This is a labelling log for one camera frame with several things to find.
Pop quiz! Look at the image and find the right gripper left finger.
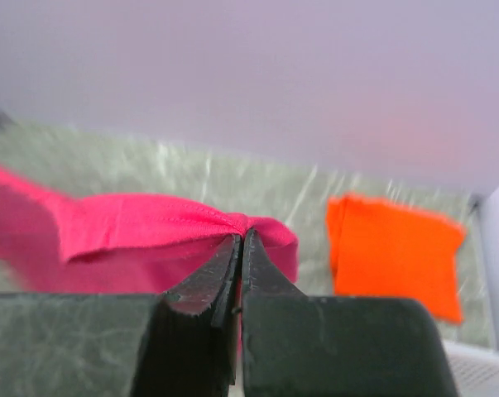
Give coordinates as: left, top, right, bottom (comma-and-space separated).
0, 236, 242, 396

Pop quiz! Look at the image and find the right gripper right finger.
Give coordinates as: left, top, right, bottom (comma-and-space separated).
241, 231, 458, 396

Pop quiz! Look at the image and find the pink t shirt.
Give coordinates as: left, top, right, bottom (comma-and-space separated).
0, 167, 298, 293

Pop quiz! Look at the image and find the orange folded t shirt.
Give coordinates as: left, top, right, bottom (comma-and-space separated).
326, 194, 466, 325

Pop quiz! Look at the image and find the white plastic laundry basket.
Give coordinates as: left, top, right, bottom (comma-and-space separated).
443, 340, 499, 397

